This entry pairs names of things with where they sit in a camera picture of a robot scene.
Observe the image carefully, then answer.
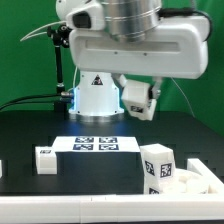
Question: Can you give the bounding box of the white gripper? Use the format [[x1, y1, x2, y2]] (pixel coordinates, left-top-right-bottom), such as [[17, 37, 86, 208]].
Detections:
[[65, 2, 209, 99]]

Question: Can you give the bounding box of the white round stool seat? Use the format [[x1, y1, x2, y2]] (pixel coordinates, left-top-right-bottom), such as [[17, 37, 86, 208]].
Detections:
[[143, 167, 210, 195]]

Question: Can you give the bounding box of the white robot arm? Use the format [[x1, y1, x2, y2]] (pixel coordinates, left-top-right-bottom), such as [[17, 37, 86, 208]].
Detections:
[[56, 0, 212, 121]]

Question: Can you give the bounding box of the white fiducial marker sheet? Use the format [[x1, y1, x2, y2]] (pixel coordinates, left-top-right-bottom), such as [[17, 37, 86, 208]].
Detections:
[[52, 136, 139, 152]]

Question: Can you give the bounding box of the white L-shaped fence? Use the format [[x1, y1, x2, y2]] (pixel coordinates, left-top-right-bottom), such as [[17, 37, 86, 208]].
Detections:
[[0, 159, 224, 224]]

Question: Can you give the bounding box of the white block at left edge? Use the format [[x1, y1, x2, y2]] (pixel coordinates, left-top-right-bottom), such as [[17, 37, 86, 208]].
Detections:
[[0, 160, 3, 179]]

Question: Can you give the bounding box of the black camera stand pole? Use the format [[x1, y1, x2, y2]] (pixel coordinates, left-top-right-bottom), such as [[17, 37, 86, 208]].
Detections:
[[47, 25, 71, 113]]

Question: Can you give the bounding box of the white cable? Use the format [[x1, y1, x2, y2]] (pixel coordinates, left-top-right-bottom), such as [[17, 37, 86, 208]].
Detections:
[[20, 20, 68, 43]]

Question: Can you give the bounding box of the black cable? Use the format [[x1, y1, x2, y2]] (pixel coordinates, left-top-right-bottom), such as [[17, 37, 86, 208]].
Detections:
[[0, 94, 74, 112]]

